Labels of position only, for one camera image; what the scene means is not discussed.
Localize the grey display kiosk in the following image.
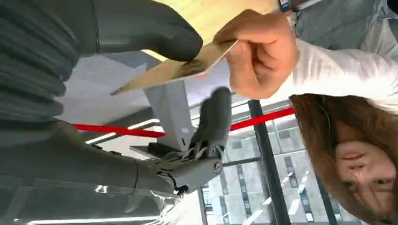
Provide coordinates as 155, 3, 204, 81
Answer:
129, 80, 200, 159

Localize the person's hand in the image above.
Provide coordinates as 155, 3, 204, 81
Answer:
213, 9, 301, 100

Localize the red barrier tape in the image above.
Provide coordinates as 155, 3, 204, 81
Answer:
73, 107, 295, 139

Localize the black window frame bar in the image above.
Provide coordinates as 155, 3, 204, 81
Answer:
247, 100, 291, 225

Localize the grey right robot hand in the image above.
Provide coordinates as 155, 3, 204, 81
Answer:
0, 0, 233, 225

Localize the person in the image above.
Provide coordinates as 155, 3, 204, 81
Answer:
213, 0, 398, 225

